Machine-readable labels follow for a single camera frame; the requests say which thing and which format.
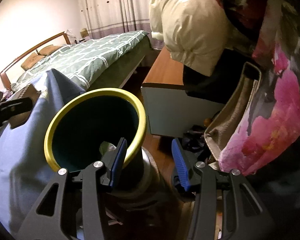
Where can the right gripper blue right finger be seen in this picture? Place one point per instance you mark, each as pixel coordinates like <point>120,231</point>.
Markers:
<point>181,164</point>

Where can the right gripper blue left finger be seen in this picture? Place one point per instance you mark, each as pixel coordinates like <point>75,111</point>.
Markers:
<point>116,159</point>

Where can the green plastic bag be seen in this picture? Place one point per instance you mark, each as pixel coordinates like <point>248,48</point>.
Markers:
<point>106,147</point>

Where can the yellow rimmed trash bin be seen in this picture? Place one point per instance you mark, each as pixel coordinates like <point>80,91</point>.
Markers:
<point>76,132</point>

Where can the beige handbag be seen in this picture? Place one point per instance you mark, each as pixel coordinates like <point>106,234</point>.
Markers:
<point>225,123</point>

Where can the wooden low cabinet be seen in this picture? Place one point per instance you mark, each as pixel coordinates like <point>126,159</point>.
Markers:
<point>170,111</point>

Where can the left brown pillow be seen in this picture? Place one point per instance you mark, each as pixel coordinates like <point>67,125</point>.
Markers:
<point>31,61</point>

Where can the brown pillow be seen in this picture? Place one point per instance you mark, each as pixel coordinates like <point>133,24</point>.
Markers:
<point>48,50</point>
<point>31,61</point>

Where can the blue star tablecloth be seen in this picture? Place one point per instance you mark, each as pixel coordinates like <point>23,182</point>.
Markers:
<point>24,171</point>

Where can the right brown pillow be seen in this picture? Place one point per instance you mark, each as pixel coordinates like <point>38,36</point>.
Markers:
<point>48,50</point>

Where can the green plaid duvet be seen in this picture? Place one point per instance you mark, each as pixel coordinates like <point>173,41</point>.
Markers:
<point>87,57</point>

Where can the yellow box on far nightstand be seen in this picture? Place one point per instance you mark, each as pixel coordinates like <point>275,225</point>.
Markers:
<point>84,33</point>

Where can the cream puffer jacket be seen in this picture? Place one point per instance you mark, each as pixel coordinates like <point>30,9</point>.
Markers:
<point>195,32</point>

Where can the pink white curtain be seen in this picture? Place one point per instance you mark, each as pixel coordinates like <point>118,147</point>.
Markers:
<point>105,17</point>

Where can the pink floral bag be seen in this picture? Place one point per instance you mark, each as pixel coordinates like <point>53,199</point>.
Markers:
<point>272,121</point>

